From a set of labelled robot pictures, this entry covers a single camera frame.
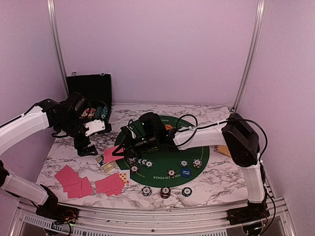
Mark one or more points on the blue small blind button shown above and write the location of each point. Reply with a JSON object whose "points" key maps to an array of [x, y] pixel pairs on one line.
{"points": [[186, 172]]}

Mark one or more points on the black poker chip case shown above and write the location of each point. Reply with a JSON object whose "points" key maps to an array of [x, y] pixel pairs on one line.
{"points": [[97, 88]]}

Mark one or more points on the right aluminium frame post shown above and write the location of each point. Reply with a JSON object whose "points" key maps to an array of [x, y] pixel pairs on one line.
{"points": [[252, 50]]}

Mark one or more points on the teal black chip stack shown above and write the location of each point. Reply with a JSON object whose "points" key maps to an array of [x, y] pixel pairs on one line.
{"points": [[186, 192]]}

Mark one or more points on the teal chips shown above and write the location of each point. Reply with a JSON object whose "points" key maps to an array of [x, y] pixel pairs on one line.
{"points": [[145, 162]]}

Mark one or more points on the brown black chip stack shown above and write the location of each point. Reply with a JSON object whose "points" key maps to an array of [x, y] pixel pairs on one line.
{"points": [[165, 192]]}

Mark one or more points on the front aluminium rail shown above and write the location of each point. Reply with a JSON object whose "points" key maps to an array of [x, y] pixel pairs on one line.
{"points": [[95, 221]]}

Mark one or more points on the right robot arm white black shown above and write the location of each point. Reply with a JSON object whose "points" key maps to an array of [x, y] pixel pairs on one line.
{"points": [[234, 132]]}

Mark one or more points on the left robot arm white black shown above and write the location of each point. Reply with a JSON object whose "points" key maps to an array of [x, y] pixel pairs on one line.
{"points": [[17, 136]]}

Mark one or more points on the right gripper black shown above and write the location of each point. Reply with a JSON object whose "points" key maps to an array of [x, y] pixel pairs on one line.
{"points": [[130, 150]]}

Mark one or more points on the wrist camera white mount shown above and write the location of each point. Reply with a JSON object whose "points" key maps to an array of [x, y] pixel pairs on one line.
{"points": [[128, 132], [96, 126]]}

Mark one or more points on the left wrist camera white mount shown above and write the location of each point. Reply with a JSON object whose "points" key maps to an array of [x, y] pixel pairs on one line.
{"points": [[96, 126]]}

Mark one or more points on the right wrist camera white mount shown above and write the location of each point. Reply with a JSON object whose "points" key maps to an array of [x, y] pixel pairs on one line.
{"points": [[128, 132]]}

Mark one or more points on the teal chip row in case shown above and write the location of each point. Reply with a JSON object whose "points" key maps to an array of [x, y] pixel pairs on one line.
{"points": [[104, 113]]}

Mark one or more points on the orange big blind button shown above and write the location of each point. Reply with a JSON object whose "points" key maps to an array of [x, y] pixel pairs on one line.
{"points": [[168, 127]]}

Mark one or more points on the card decks in case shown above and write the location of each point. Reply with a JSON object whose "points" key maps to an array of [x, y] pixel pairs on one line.
{"points": [[88, 113]]}

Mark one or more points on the woven bamboo tray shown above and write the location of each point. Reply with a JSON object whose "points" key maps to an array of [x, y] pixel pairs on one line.
{"points": [[223, 150]]}

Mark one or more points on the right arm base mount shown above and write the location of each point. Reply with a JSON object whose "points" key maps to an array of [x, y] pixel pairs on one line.
{"points": [[246, 214]]}

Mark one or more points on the face up heart card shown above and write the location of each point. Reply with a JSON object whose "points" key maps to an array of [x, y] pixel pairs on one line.
{"points": [[125, 176]]}

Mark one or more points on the left aluminium frame post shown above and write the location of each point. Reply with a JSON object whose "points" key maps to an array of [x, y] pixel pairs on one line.
{"points": [[57, 44]]}

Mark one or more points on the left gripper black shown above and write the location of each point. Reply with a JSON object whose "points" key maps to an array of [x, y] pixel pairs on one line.
{"points": [[86, 151]]}

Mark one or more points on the aluminium frame post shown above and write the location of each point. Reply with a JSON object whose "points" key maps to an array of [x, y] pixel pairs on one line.
{"points": [[252, 50], [57, 44]]}

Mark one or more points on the blue white chip stack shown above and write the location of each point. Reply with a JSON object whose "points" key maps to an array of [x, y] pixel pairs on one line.
{"points": [[146, 191]]}

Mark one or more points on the green chip row in case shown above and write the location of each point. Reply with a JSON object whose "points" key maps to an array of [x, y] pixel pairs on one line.
{"points": [[98, 112]]}

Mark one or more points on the red backed card deck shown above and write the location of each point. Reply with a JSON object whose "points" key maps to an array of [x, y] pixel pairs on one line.
{"points": [[108, 155]]}

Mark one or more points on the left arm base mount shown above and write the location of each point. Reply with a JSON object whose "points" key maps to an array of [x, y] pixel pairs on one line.
{"points": [[59, 213]]}

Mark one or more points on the dropped red cards pile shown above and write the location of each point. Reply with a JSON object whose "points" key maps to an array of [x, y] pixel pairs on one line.
{"points": [[73, 185], [111, 185]]}

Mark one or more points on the round green poker mat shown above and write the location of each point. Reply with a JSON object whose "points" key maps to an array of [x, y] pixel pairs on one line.
{"points": [[156, 176]]}

